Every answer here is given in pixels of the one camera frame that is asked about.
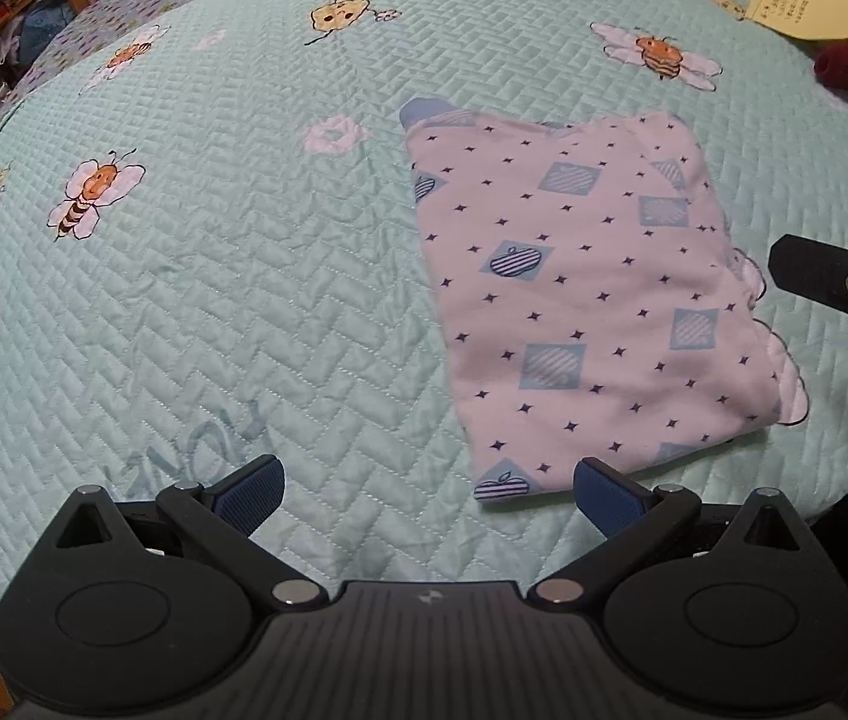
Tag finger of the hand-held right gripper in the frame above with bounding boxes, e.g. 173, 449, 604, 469
767, 234, 848, 350

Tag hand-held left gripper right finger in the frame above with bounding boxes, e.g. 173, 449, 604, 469
527, 457, 807, 608

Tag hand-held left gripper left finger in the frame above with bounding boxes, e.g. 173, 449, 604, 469
52, 456, 327, 608

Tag white patterned long-sleeve shirt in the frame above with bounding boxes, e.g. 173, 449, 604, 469
398, 96, 786, 507

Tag blue clothes pile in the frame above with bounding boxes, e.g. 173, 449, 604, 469
0, 4, 76, 65

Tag mint bee print quilt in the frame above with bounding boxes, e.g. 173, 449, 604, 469
0, 0, 848, 665

